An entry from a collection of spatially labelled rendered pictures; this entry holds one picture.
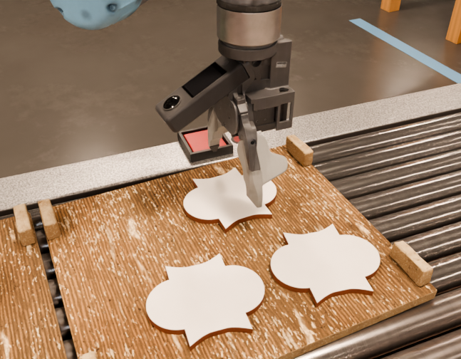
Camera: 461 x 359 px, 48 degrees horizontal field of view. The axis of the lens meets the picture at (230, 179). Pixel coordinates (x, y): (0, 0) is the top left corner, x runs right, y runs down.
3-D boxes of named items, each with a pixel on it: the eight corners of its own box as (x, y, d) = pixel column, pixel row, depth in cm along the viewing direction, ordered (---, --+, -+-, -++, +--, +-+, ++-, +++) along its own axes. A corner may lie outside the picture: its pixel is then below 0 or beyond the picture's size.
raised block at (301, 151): (284, 149, 86) (286, 134, 84) (293, 146, 86) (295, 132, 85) (303, 168, 82) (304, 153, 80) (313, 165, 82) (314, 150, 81)
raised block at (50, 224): (40, 214, 73) (36, 199, 71) (54, 211, 74) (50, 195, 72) (48, 241, 69) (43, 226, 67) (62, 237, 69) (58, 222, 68)
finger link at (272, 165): (301, 198, 67) (283, 127, 66) (259, 209, 65) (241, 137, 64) (289, 198, 69) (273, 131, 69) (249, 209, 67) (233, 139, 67)
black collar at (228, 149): (177, 139, 92) (177, 131, 91) (218, 131, 94) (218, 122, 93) (190, 162, 86) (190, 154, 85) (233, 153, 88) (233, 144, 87)
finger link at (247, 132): (266, 168, 64) (249, 97, 63) (254, 171, 63) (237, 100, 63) (251, 170, 68) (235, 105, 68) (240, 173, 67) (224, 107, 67)
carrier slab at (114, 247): (41, 218, 75) (38, 209, 74) (290, 150, 88) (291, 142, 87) (99, 441, 50) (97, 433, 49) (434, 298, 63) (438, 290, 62)
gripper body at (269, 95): (292, 133, 68) (301, 44, 61) (232, 147, 65) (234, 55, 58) (265, 107, 74) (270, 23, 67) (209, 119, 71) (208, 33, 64)
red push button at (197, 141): (183, 140, 92) (182, 134, 91) (215, 134, 93) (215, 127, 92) (194, 159, 87) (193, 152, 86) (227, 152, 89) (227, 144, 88)
